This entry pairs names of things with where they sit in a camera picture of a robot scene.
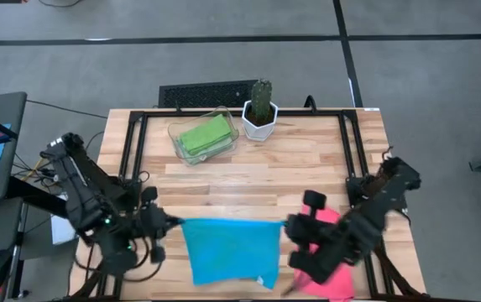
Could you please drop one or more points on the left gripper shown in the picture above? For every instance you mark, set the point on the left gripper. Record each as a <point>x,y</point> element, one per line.
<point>150,222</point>

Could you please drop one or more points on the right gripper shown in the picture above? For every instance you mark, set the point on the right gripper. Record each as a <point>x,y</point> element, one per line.
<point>328,251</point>

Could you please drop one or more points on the blue microfiber towel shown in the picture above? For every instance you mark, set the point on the blue microfiber towel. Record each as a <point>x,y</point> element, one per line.
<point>231,251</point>

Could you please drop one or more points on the bright green microfiber towel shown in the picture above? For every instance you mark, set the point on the bright green microfiber towel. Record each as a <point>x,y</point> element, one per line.
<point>204,134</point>

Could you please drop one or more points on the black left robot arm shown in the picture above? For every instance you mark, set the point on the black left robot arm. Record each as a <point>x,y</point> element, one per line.
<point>76,189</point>

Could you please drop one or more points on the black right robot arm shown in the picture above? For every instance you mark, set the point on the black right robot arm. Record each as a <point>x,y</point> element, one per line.
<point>383,193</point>

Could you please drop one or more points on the pink microfiber towel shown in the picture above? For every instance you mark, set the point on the pink microfiber towel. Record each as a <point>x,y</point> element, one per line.
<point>336,285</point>

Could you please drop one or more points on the white box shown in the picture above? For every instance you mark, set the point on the white box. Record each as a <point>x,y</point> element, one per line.
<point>61,230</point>

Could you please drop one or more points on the clear plastic bin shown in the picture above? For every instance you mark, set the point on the clear plastic bin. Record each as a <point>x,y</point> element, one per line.
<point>173,132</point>

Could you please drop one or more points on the white plant pot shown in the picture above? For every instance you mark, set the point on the white plant pot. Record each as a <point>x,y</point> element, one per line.
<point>259,131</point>

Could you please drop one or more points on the green cactus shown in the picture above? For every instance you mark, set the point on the green cactus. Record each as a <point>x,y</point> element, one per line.
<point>262,98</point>

